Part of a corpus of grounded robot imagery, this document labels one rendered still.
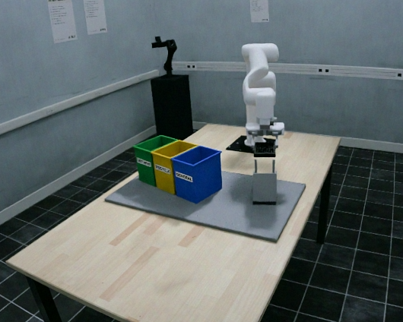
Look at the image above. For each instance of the yellow open bin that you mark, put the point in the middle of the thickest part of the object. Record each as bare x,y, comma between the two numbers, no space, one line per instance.
163,165

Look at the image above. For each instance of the green bin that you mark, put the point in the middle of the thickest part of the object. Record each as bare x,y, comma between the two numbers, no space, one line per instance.
144,157

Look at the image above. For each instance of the blue bin with label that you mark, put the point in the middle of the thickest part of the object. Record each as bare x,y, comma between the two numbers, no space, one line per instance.
197,173

